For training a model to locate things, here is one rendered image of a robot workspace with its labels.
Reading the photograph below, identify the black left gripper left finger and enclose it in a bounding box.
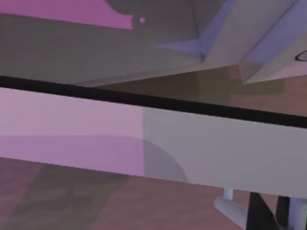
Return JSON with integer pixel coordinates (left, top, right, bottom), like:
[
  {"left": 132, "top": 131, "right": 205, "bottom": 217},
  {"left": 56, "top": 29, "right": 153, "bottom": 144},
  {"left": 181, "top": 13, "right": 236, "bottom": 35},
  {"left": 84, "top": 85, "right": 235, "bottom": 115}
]
[{"left": 245, "top": 191, "right": 279, "bottom": 230}]

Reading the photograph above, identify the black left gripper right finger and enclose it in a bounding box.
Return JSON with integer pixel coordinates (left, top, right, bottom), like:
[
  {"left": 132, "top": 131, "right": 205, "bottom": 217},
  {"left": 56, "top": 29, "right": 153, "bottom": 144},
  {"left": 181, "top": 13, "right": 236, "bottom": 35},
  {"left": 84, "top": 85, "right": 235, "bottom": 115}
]
[{"left": 275, "top": 195, "right": 291, "bottom": 230}]

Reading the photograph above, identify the white metal table leg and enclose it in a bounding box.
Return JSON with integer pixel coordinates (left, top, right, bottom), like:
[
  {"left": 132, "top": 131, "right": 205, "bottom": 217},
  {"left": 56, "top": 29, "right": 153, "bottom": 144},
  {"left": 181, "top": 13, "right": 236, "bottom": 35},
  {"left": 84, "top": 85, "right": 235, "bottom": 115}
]
[{"left": 214, "top": 188, "right": 307, "bottom": 230}]

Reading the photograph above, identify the white table edge panel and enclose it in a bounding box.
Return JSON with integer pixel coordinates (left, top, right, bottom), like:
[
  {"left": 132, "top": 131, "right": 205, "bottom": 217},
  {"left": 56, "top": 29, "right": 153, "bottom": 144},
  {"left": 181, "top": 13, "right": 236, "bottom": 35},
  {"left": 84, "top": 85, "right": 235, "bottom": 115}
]
[{"left": 0, "top": 75, "right": 307, "bottom": 195}]

